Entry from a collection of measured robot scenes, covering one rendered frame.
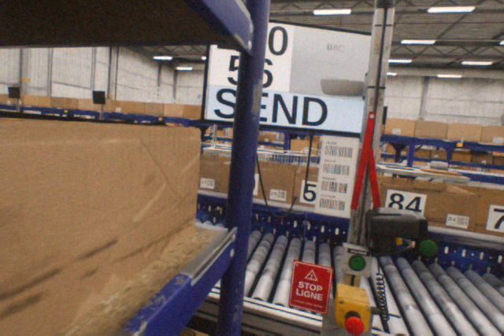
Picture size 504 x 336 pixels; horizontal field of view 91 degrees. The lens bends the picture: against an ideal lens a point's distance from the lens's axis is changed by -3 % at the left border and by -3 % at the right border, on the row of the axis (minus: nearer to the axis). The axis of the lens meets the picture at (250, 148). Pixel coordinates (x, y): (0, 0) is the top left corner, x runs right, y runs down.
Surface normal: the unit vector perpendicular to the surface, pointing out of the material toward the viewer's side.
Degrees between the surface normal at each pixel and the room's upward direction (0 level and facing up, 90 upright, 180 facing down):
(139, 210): 91
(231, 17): 90
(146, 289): 0
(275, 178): 90
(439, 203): 90
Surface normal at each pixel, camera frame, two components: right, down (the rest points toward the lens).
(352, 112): 0.08, 0.01
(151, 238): 0.96, 0.12
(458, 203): -0.26, 0.06
